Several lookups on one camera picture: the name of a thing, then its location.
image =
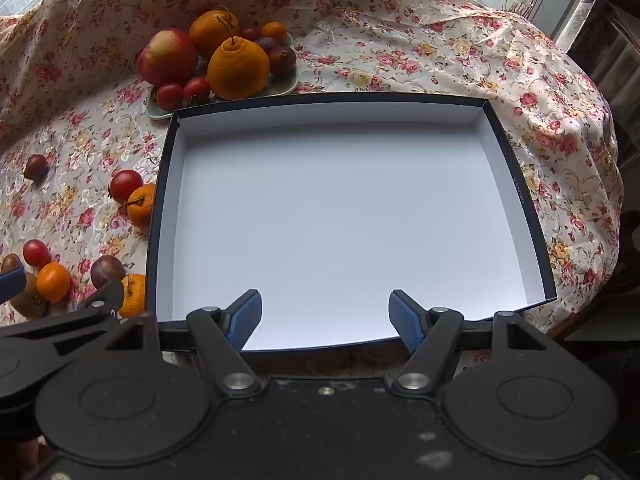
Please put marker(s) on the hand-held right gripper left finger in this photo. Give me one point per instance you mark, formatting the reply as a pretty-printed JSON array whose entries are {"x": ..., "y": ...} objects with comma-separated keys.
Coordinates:
[{"x": 245, "y": 320}]

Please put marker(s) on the small mandarin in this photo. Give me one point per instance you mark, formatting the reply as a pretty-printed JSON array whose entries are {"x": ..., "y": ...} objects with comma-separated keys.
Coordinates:
[
  {"x": 135, "y": 297},
  {"x": 52, "y": 281},
  {"x": 142, "y": 206},
  {"x": 274, "y": 32}
]

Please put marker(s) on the brown kiwi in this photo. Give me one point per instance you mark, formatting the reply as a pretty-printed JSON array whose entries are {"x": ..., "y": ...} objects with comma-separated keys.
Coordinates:
[{"x": 29, "y": 304}]

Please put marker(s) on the red yellow apple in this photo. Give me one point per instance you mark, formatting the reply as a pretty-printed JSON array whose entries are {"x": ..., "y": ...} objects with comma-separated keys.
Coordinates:
[{"x": 167, "y": 57}]

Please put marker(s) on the red tomato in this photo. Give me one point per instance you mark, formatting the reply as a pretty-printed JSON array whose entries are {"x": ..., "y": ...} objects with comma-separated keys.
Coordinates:
[
  {"x": 36, "y": 252},
  {"x": 126, "y": 185},
  {"x": 170, "y": 96},
  {"x": 196, "y": 90}
]

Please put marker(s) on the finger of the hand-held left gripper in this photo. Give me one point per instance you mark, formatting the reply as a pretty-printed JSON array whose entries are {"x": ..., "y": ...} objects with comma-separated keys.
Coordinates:
[
  {"x": 75, "y": 317},
  {"x": 11, "y": 284}
]

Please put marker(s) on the floral tablecloth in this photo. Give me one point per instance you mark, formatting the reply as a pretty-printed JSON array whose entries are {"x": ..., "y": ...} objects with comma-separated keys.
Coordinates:
[{"x": 400, "y": 60}]

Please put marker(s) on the purple plum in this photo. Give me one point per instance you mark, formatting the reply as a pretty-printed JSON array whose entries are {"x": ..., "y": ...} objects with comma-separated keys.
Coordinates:
[
  {"x": 265, "y": 43},
  {"x": 281, "y": 61}
]

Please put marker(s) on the small red-yellow fruit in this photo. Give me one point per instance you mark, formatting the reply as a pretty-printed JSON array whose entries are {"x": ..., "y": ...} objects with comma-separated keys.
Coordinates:
[{"x": 36, "y": 167}]

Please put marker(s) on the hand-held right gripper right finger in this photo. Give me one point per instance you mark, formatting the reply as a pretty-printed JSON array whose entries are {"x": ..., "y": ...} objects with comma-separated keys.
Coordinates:
[{"x": 406, "y": 320}]

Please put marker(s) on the pale green plate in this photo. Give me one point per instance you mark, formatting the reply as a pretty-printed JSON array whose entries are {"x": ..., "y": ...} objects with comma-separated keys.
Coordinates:
[{"x": 280, "y": 87}]

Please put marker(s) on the dark red plum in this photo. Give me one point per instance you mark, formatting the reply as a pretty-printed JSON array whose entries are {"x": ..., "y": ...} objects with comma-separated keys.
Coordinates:
[
  {"x": 10, "y": 261},
  {"x": 107, "y": 269}
]

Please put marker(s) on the large knobbed orange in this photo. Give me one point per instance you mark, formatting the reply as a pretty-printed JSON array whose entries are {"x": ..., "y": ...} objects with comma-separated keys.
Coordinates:
[{"x": 237, "y": 67}]

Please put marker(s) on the black box white inside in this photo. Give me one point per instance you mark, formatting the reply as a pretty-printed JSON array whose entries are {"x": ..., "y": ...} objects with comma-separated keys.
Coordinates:
[{"x": 325, "y": 210}]

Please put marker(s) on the dark wooden cabinet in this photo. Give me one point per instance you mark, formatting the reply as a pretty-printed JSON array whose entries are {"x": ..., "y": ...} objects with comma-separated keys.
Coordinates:
[{"x": 610, "y": 85}]

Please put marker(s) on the small red plum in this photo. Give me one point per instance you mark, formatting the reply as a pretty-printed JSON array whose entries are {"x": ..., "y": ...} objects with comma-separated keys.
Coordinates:
[{"x": 249, "y": 34}]

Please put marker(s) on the large orange with stem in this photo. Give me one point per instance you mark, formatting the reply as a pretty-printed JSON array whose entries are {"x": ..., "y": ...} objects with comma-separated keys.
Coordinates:
[{"x": 212, "y": 30}]

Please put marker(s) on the dark side table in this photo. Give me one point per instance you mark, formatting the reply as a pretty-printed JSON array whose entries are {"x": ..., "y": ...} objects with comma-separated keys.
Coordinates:
[{"x": 605, "y": 322}]

